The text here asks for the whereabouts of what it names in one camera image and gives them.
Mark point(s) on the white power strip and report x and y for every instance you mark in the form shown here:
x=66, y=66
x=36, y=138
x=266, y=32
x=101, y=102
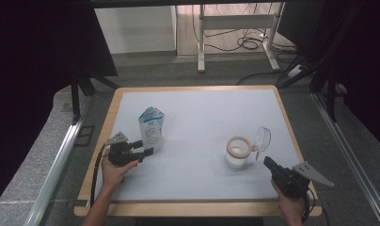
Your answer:
x=294, y=72

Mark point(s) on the white and blue pouch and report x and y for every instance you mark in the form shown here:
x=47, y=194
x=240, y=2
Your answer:
x=151, y=128

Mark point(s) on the white cabinet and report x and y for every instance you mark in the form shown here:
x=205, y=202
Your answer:
x=134, y=28

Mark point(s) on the white metal desk frame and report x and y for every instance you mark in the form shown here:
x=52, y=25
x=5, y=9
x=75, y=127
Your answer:
x=238, y=22

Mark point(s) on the wooden table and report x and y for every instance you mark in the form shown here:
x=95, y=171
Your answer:
x=194, y=209

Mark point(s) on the person's right hand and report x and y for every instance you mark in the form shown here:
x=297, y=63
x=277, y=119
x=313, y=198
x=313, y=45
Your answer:
x=291, y=208

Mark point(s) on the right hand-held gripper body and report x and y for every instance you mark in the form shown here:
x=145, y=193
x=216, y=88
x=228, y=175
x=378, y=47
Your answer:
x=291, y=185

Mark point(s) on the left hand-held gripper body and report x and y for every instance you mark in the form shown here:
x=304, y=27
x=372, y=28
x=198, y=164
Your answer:
x=120, y=155

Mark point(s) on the person's left hand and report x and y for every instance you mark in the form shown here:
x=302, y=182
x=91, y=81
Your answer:
x=114, y=175

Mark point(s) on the black curtain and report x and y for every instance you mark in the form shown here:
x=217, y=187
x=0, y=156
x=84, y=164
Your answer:
x=28, y=62
x=367, y=62

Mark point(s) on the clear glass pitcher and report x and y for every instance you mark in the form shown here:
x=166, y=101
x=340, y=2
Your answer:
x=238, y=150

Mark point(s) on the black metal stand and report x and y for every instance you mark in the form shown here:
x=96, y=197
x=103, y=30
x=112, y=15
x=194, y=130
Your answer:
x=330, y=94
x=74, y=100

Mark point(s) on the aluminium rail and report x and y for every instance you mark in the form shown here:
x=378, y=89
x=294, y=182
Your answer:
x=351, y=157
x=58, y=169

